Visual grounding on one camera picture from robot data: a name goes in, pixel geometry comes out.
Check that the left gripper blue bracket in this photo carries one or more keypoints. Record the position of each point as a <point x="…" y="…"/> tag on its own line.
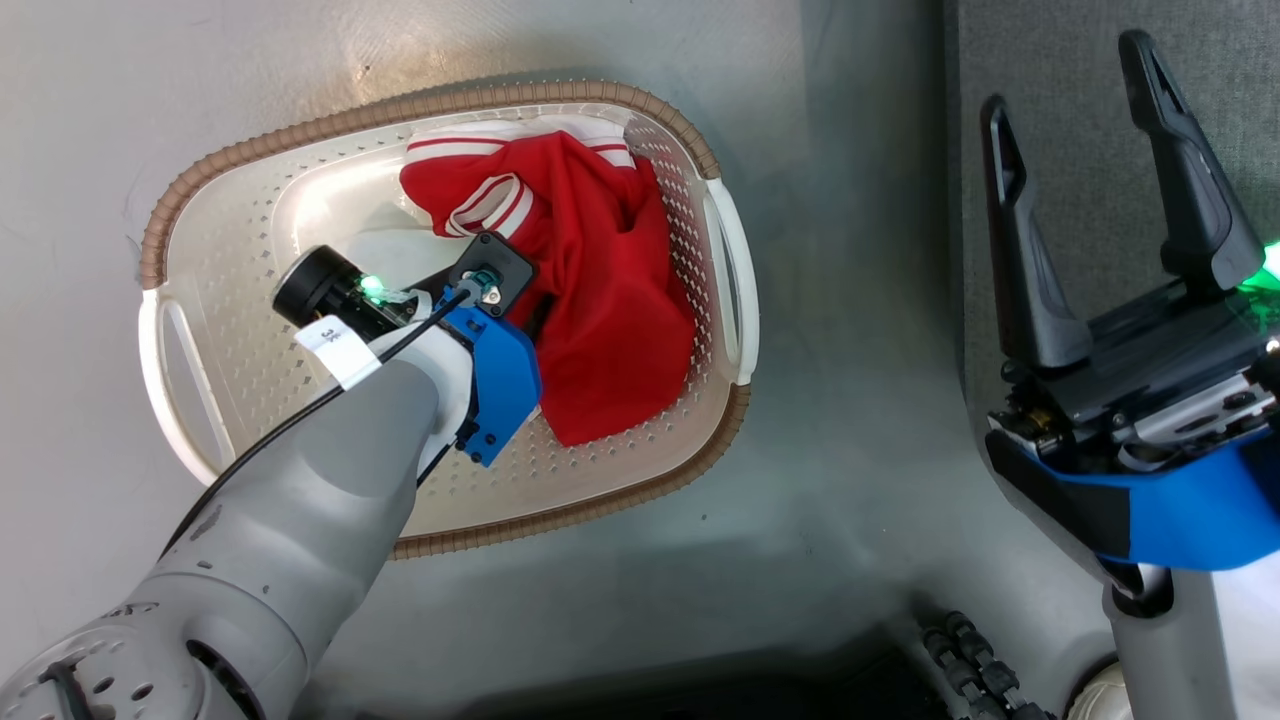
<point x="500" y="385"/>

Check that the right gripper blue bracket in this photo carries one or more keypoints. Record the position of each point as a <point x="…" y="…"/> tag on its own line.
<point x="1170" y="420"/>

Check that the red white-striped garment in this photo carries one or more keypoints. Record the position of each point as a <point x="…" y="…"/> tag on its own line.
<point x="610" y="300"/>

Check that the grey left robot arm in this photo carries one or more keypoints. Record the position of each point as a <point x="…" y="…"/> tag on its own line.
<point x="300" y="520"/>

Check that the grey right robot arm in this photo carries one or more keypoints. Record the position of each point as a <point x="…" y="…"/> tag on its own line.
<point x="1170" y="660"/>

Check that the dark robot base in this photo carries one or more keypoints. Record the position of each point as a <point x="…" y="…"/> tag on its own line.
<point x="700" y="695"/>

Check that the grey fabric sofa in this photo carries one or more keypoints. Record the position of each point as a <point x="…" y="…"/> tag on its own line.
<point x="1080" y="120"/>

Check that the white laundry basket brown rim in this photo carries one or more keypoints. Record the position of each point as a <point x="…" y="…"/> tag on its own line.
<point x="250" y="230"/>

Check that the white round robot part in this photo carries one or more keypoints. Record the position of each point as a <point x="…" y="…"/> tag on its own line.
<point x="1100" y="695"/>

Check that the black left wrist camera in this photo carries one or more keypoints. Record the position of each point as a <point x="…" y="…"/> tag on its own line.
<point x="508" y="262"/>

